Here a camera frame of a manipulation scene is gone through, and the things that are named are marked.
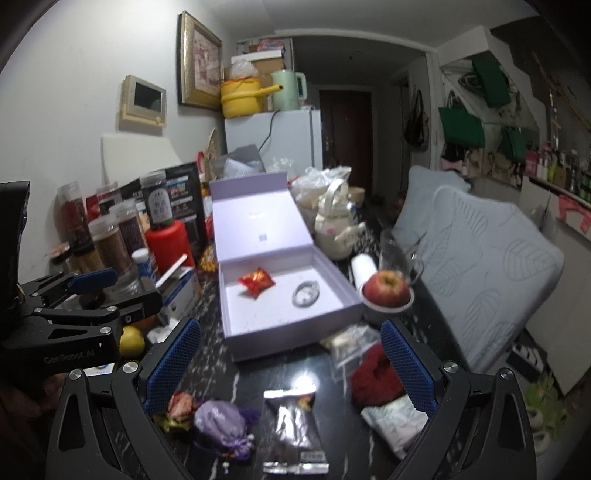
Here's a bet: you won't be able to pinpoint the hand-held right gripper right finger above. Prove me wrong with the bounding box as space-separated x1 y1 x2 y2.
379 318 539 480

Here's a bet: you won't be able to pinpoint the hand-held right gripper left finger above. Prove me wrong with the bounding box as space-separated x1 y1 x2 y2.
46 316 201 480

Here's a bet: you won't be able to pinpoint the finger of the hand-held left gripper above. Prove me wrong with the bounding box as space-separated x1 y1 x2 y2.
33 291 164 328
19 269 119 308

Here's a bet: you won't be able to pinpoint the silver foil packet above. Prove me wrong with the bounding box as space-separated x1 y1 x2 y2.
360 394 430 460
262 388 330 475

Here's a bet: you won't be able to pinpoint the purple sachet pouch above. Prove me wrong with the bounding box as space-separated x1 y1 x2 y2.
193 399 259 462

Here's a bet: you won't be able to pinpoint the lilac gift box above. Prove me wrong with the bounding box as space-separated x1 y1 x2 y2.
209 172 365 363

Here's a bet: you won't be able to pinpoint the brown spice jar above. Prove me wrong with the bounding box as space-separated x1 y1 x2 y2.
88 217 136 278
111 200 147 250

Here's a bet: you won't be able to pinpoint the yellow lemon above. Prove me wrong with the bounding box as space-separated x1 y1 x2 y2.
119 325 147 358

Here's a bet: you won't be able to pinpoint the red scrunchie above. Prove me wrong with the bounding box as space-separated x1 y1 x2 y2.
351 344 408 407

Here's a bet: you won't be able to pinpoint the blue tube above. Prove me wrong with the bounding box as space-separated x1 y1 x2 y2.
131 248 160 280

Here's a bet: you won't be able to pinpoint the small white box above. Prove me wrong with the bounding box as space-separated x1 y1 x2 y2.
157 265 202 324

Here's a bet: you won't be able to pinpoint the small clear snack bag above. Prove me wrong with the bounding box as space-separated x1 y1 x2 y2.
321 323 382 382

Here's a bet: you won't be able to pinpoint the jar with red contents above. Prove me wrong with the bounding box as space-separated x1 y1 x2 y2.
58 181 89 245

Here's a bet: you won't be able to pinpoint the red bottle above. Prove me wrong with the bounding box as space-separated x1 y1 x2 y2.
144 220 195 274

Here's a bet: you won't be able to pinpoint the red apple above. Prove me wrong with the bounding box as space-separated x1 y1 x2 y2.
363 270 411 306

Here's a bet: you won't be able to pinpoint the yellow red snack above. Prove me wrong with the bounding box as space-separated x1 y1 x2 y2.
201 244 221 274

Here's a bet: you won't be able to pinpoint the white paper roll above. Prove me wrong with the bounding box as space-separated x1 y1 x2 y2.
350 254 380 289

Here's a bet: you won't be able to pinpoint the glass mug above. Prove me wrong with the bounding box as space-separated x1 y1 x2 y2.
379 229 424 282

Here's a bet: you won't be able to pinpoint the red snack packet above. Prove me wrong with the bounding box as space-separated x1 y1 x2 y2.
238 268 276 296

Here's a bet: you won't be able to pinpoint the white board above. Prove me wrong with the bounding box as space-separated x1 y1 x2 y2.
100 134 183 186

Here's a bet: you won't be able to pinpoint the grey leaf cushion chair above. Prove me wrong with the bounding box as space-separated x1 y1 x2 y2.
392 165 472 250
418 186 565 376

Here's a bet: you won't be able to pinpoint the beige slippers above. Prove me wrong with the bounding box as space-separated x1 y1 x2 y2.
525 406 556 459

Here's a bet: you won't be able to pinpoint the white teapot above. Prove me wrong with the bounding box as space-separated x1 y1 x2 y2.
315 178 366 260

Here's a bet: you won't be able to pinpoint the woven fan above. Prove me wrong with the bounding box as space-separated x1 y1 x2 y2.
203 129 222 182

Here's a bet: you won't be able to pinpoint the grey bag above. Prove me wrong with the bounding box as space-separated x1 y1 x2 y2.
217 144 265 178

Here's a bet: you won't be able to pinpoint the white counter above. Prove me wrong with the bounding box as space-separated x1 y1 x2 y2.
521 175 591 394

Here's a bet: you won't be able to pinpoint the clear plastic food bag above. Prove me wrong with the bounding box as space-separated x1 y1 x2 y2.
290 167 354 222

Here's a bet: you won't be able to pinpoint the white fridge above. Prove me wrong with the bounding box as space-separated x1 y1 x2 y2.
224 108 324 178

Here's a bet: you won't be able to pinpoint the yellow pot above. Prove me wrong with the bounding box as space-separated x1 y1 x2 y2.
220 78 287 118

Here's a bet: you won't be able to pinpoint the framed picture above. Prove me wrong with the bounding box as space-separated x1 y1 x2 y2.
177 11 225 110

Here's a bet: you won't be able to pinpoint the dark wooden door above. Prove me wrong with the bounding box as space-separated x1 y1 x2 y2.
318 88 373 190

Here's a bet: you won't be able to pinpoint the dark hanging bag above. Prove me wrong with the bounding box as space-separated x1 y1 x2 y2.
404 90 430 151

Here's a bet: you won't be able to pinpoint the green tote bag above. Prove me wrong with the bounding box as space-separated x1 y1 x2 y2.
501 126 527 162
438 107 486 149
471 55 511 108

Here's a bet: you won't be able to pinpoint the row of bottles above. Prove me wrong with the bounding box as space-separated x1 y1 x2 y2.
524 143 591 205

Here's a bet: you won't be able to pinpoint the plastic bag in pot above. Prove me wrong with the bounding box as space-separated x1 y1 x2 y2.
229 60 259 82

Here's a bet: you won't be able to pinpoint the green electric kettle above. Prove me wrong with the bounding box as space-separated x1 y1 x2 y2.
270 70 308 112

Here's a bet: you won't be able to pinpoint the cardboard box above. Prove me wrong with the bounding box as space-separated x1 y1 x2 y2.
231 53 284 88

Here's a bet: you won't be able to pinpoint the wall intercom panel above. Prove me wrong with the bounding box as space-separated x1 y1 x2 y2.
119 75 168 131

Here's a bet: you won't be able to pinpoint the black power cord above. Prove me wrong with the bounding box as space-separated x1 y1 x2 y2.
257 110 283 151

